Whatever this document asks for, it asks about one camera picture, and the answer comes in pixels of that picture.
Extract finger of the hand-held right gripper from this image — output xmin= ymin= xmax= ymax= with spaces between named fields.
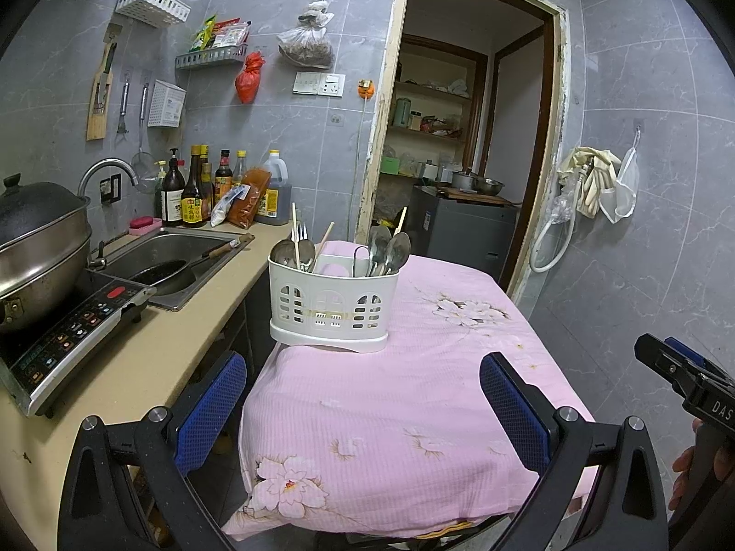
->
xmin=634 ymin=333 xmax=698 ymax=397
xmin=660 ymin=336 xmax=735 ymax=388

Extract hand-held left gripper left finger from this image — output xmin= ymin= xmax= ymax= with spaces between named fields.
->
xmin=57 ymin=350 xmax=249 ymax=551

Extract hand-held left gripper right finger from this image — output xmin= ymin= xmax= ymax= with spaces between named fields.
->
xmin=479 ymin=352 xmax=670 ymax=551

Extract white plastic utensil basket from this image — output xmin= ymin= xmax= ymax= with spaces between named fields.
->
xmin=267 ymin=239 xmax=401 ymax=355

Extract person's right hand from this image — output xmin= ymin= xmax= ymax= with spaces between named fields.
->
xmin=670 ymin=418 xmax=704 ymax=513

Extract beige kitchen counter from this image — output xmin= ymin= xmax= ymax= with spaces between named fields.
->
xmin=0 ymin=221 xmax=294 ymax=551

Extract pink floral tablecloth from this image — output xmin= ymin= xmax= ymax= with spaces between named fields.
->
xmin=221 ymin=239 xmax=601 ymax=540

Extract black induction cooker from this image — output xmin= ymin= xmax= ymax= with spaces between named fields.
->
xmin=0 ymin=284 xmax=157 ymax=419

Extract white mesh bag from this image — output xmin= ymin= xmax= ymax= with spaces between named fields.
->
xmin=600 ymin=146 xmax=640 ymax=225

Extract steel kitchen sink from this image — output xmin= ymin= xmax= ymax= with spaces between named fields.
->
xmin=86 ymin=226 xmax=254 ymax=312

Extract crumpled clear plastic bag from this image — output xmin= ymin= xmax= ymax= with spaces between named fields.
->
xmin=550 ymin=192 xmax=578 ymax=225

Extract grey cabinet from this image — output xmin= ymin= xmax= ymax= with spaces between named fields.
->
xmin=412 ymin=185 xmax=520 ymax=293

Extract white blue bag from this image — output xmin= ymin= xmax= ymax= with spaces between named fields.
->
xmin=209 ymin=184 xmax=252 ymax=227

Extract dark bottle yellow label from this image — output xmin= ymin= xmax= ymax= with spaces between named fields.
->
xmin=181 ymin=146 xmax=206 ymax=227

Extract steel cooking pot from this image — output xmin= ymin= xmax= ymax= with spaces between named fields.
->
xmin=0 ymin=198 xmax=93 ymax=335

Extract wooden cutting board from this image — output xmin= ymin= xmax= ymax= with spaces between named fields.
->
xmin=433 ymin=185 xmax=514 ymax=206

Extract dark pump bottle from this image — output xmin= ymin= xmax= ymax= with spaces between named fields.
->
xmin=161 ymin=149 xmax=186 ymax=227

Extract orange spice packet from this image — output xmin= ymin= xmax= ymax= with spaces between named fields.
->
xmin=226 ymin=168 xmax=272 ymax=231

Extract cooking oil jug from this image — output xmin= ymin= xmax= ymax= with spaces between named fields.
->
xmin=254 ymin=149 xmax=293 ymax=226

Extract small yellow green bottle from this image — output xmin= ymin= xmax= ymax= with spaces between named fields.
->
xmin=153 ymin=161 xmax=169 ymax=214

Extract brown bottle yellow cap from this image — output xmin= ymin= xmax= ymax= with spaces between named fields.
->
xmin=198 ymin=145 xmax=215 ymax=222

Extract dark sauce bottle red label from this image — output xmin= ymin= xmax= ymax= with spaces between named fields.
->
xmin=214 ymin=149 xmax=233 ymax=203

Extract dark pot lid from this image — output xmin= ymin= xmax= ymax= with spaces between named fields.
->
xmin=0 ymin=174 xmax=91 ymax=250

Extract chrome faucet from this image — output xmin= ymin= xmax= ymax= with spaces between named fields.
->
xmin=77 ymin=157 xmax=140 ymax=270

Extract steel mesh strainer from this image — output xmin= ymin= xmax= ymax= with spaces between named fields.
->
xmin=131 ymin=76 xmax=156 ymax=176

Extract red plastic bag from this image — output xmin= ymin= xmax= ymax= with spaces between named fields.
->
xmin=234 ymin=51 xmax=266 ymax=105

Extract wooden shelving unit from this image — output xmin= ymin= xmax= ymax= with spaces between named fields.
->
xmin=384 ymin=34 xmax=489 ymax=181

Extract clear bag dried goods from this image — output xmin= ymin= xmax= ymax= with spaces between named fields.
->
xmin=277 ymin=26 xmax=335 ymax=68

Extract green yellow snack packet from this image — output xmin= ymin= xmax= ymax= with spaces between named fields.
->
xmin=189 ymin=14 xmax=218 ymax=52

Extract red white seasoning packets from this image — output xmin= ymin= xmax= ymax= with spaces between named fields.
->
xmin=214 ymin=19 xmax=252 ymax=48

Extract small white knotted bag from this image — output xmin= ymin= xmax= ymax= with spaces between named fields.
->
xmin=297 ymin=0 xmax=335 ymax=29

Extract white hose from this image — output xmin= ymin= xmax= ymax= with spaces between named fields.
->
xmin=528 ymin=215 xmax=578 ymax=273

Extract black pan wooden handle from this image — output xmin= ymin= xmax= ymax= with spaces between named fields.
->
xmin=129 ymin=233 xmax=255 ymax=298

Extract wooden door frame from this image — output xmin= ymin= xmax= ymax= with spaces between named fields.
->
xmin=355 ymin=0 xmax=569 ymax=305

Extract white hanging cable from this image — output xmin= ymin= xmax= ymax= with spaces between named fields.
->
xmin=356 ymin=100 xmax=368 ymax=196

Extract white wall box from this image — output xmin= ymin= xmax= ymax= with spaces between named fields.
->
xmin=147 ymin=79 xmax=187 ymax=129

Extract wooden wall knife holder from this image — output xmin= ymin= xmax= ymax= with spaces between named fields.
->
xmin=86 ymin=23 xmax=124 ymax=141

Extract grey wall shelf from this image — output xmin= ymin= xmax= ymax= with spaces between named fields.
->
xmin=175 ymin=45 xmax=249 ymax=71

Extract white wall basket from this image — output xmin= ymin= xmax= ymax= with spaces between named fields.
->
xmin=113 ymin=0 xmax=192 ymax=28

